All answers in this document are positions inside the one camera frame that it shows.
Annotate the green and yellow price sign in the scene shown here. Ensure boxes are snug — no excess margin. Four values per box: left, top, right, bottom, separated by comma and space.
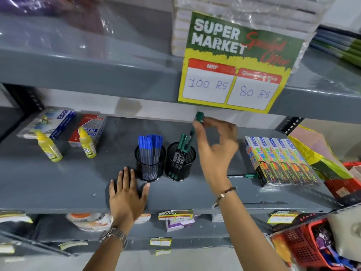
178, 12, 305, 114

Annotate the small yellow price tag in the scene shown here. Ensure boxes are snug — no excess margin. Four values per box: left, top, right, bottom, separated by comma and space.
158, 210, 195, 221
149, 238, 172, 247
58, 241, 89, 251
267, 211, 300, 225

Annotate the silver wristwatch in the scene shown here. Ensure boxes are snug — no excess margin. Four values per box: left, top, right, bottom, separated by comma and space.
99, 227, 128, 249

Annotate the blue and white box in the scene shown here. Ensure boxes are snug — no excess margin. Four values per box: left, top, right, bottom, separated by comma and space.
17, 108, 76, 140

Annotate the person's left hand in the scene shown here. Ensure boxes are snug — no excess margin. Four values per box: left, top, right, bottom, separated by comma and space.
108, 166, 151, 227

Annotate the purple and white box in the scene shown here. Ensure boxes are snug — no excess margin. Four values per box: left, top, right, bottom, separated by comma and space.
165, 217, 196, 233

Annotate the red and white box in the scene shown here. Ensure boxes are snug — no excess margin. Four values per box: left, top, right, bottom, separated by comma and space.
68, 114, 107, 148

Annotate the yellow plastic bag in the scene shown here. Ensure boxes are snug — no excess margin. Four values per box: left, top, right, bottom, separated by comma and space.
288, 125, 353, 181

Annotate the grey metal shelf rack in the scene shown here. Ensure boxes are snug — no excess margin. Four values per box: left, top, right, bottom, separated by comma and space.
0, 8, 361, 258

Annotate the person's left forearm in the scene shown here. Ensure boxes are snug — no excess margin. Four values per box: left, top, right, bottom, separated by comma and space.
83, 228, 130, 271

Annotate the stack of blue green notebooks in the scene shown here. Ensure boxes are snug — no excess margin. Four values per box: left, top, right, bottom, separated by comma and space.
309, 25, 361, 69

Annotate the wrapped pack of colourful boxes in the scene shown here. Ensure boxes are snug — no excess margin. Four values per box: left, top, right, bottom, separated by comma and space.
244, 136, 322, 187

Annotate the white plastic bag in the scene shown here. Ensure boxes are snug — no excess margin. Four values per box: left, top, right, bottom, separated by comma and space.
327, 205, 361, 263

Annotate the bunch of blue pens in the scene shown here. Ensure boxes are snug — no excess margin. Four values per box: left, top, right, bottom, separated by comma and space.
138, 134, 163, 181

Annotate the person's right hand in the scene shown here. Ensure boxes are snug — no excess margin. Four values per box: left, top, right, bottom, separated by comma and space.
192, 116, 240, 196

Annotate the purple plastic wrapped pack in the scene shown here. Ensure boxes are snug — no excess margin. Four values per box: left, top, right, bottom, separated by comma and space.
0, 0, 113, 49

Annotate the person's right forearm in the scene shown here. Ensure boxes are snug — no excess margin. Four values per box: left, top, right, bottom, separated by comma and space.
213, 187, 289, 271

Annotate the wrapped stack of white notebooks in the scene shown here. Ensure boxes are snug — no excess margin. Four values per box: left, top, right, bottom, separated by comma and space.
171, 0, 338, 74

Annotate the white and orange package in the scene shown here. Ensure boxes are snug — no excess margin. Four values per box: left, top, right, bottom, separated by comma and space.
66, 213, 114, 232

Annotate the thin metal bracelet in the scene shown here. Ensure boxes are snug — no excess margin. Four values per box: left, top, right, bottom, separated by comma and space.
212, 187, 237, 209

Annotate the black mesh pen cup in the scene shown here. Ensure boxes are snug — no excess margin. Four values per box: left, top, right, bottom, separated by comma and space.
165, 142, 197, 182
134, 145, 167, 183

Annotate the red plastic basket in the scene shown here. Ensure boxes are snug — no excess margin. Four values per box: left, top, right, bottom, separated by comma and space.
282, 218, 349, 271

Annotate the yellow glue bottle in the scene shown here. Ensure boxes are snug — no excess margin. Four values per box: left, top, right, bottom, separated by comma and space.
34, 130, 63, 163
78, 127, 97, 159

